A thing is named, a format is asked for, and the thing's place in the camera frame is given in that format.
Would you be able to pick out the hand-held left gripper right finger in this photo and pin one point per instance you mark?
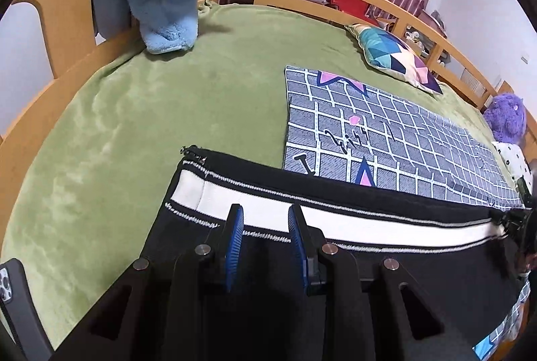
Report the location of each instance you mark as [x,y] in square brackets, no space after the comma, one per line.
[296,244]

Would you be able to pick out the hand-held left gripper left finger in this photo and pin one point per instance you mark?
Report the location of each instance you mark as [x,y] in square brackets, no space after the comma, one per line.
[235,244]

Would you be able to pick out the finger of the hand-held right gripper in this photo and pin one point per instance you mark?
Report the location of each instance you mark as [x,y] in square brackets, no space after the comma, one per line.
[503,220]

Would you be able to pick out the black pants with white waistband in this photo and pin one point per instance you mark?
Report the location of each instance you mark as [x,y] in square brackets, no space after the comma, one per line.
[419,277]

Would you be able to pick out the purple plush toy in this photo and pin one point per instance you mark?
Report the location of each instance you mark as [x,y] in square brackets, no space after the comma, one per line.
[507,113]

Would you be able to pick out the grey grid blanket with stars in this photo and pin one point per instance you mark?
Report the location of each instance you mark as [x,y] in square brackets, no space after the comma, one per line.
[398,126]

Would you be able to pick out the green plush blanket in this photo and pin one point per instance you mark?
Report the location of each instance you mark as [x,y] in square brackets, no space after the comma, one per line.
[126,134]

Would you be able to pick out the colourful geometric pillow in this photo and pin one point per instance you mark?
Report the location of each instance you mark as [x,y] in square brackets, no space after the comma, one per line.
[390,50]

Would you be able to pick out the smartphone in dark case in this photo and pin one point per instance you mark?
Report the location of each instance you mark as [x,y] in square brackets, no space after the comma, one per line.
[21,302]

